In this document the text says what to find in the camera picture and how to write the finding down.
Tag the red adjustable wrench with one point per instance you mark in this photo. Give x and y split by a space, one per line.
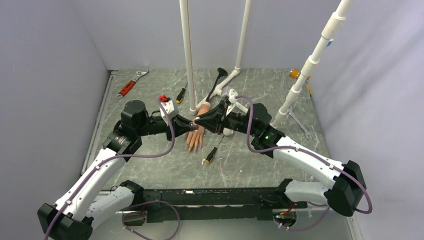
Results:
127 88

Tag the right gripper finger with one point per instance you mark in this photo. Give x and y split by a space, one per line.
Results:
210 124
217 113

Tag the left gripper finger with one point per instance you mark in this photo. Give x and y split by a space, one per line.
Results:
181 130
184 122

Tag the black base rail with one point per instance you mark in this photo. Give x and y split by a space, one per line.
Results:
260 203

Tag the black suction mount stalk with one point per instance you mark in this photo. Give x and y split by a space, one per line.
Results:
221 73

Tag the green hose nozzle fitting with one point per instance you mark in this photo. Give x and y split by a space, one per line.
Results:
227 132

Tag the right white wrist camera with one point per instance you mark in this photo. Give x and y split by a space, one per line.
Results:
229 94

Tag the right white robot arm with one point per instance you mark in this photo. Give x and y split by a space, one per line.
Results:
339 185

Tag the silver combination wrench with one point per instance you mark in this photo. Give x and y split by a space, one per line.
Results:
307 133

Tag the black yellow screwdriver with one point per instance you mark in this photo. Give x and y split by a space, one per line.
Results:
181 94
210 156

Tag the white PVC pipe frame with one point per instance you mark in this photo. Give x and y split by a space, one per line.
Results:
185 23

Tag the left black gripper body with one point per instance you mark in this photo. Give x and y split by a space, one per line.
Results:
168 134

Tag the orange yellow tool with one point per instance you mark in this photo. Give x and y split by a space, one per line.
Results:
294 73

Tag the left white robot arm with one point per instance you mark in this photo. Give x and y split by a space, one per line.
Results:
78 212

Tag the black yellow screwdriver near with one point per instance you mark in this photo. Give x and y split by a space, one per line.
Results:
210 156

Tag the white angled PVC pole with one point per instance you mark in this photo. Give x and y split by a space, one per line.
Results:
333 24

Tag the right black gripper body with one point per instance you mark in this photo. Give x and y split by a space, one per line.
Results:
232 121

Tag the black yellow screwdriver far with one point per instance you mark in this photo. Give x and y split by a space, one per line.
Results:
181 94

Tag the mannequin practice hand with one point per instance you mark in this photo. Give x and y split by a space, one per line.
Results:
194 139

